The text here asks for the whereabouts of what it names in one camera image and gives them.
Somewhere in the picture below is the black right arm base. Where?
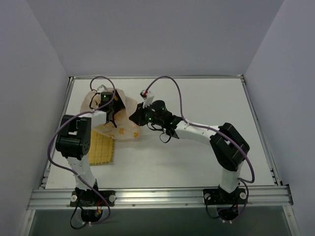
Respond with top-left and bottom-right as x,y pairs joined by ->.
203,187 -> 249,223

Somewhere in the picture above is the yellow woven placemat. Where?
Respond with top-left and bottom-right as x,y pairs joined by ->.
88,130 -> 115,165

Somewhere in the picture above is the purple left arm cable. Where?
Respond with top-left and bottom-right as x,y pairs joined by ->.
46,76 -> 116,225

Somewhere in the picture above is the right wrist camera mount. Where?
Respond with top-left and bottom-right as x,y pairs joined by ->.
140,89 -> 154,108

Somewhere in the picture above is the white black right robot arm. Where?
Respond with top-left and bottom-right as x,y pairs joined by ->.
129,100 -> 250,194

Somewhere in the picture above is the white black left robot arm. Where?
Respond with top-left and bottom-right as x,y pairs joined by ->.
55,91 -> 125,191

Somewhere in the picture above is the banana print plastic bag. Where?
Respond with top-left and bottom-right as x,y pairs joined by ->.
80,88 -> 141,140

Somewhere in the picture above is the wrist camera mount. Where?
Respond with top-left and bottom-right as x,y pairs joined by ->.
140,89 -> 154,108
96,85 -> 107,93

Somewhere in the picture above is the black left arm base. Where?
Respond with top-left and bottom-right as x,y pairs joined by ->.
69,189 -> 116,230

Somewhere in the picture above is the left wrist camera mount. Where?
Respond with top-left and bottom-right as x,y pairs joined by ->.
96,85 -> 107,93

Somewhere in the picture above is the front aluminium mounting rail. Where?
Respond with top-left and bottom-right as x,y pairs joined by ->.
27,186 -> 293,210

